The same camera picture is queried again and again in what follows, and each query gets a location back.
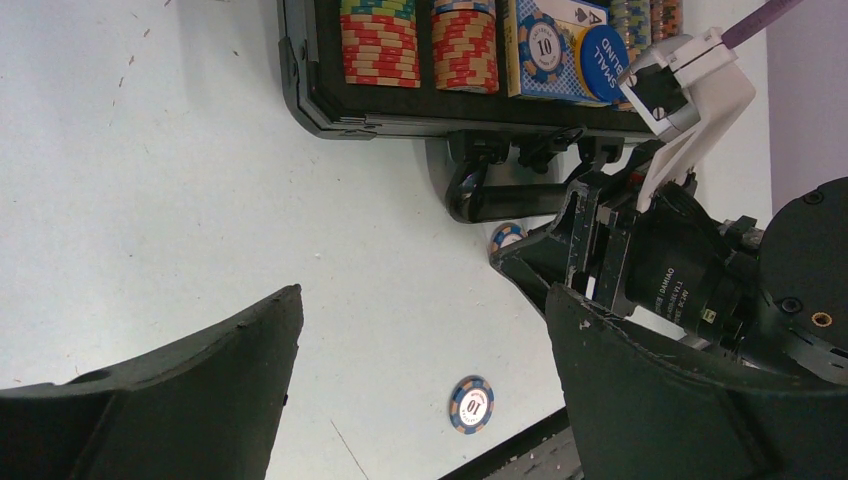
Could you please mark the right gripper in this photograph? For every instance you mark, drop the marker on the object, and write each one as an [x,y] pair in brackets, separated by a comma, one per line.
[775,297]

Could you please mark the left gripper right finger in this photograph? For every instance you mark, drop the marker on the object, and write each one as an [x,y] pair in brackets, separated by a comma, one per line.
[644,406]

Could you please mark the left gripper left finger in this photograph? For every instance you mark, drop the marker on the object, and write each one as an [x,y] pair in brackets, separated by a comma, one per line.
[207,406]

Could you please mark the poker chip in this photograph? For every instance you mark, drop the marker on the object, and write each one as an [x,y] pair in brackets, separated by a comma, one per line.
[471,404]
[506,234]
[541,48]

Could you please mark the blue round button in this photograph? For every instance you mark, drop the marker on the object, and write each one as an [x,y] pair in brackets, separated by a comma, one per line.
[617,58]

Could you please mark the black poker set case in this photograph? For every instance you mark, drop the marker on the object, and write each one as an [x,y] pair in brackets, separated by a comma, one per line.
[480,129]

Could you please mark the orange round button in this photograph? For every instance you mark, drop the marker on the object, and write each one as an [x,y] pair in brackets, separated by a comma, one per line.
[591,64]

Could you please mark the poker chip front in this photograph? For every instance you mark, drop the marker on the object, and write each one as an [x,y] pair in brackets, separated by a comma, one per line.
[471,404]

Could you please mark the brown chip stack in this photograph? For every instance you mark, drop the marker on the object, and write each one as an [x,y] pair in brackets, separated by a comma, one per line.
[666,19]

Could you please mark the right blue tan chip stack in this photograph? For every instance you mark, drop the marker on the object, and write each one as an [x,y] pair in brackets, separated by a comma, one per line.
[631,19]

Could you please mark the blue playing card box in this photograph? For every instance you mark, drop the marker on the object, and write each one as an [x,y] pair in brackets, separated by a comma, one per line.
[572,17]

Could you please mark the left red chip stack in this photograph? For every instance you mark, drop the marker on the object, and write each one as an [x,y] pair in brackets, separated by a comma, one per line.
[379,50]

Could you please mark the red chip stack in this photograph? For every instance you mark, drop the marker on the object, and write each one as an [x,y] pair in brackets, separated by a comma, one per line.
[379,50]
[464,52]

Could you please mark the teal green chip stack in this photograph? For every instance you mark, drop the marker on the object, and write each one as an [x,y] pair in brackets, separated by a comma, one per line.
[395,9]

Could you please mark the orange blue chip stack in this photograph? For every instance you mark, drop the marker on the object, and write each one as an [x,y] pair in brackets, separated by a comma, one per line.
[445,6]

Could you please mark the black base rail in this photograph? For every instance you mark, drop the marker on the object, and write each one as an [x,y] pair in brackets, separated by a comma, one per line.
[545,450]

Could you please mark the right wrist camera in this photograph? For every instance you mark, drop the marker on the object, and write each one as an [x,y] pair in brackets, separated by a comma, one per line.
[689,91]

